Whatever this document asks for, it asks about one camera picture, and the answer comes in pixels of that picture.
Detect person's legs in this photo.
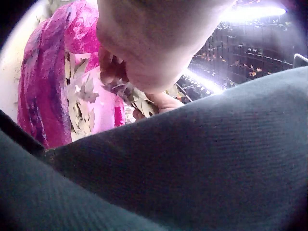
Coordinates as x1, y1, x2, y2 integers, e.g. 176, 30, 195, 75
0, 66, 308, 231

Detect pink plastic bag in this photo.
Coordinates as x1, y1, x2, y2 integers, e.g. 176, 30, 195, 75
17, 0, 125, 149

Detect white basin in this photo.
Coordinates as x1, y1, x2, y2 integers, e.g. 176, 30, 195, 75
0, 0, 56, 118

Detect person's left hand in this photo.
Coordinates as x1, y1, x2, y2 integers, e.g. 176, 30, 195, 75
96, 0, 237, 115

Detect handful of dried leaves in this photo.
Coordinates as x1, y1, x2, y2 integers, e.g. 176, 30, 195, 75
102, 81, 160, 119

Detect person's left thumb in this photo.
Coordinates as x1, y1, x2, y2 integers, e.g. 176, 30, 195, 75
147, 93, 186, 114

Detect pile of dried leaves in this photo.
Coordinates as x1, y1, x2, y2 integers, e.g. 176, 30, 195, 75
64, 52, 125, 142

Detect person's left fingers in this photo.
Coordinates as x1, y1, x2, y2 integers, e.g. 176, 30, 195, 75
99, 47, 129, 84

